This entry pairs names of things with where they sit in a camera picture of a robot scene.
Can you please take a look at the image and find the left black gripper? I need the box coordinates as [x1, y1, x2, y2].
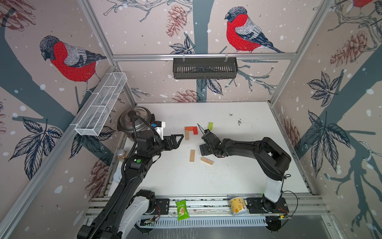
[148, 134, 183, 158]

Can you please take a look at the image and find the wide wood block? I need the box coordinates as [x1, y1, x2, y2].
[190, 150, 195, 162]

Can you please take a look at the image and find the thin wood block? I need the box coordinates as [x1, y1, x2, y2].
[185, 129, 190, 140]

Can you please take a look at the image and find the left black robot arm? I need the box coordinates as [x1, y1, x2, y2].
[77, 121, 184, 239]

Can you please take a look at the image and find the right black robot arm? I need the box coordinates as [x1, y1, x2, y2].
[200, 129, 291, 212]

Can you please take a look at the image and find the slanted wood block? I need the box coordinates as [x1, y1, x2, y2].
[201, 157, 214, 165]

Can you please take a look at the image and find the glass spice jar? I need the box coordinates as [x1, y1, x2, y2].
[116, 149, 126, 160]

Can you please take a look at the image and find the yellow snack can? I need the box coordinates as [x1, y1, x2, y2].
[229, 197, 249, 216]

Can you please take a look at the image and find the green snack packet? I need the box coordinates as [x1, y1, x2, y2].
[176, 200, 190, 221]

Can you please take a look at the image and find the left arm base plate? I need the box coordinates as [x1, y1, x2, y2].
[150, 198, 170, 216]

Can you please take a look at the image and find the white wire mesh basket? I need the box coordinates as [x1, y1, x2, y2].
[75, 72, 127, 136]

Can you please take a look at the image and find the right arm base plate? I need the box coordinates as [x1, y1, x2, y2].
[246, 197, 289, 215]

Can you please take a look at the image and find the black hanging wall basket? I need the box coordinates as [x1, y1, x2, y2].
[173, 57, 238, 80]

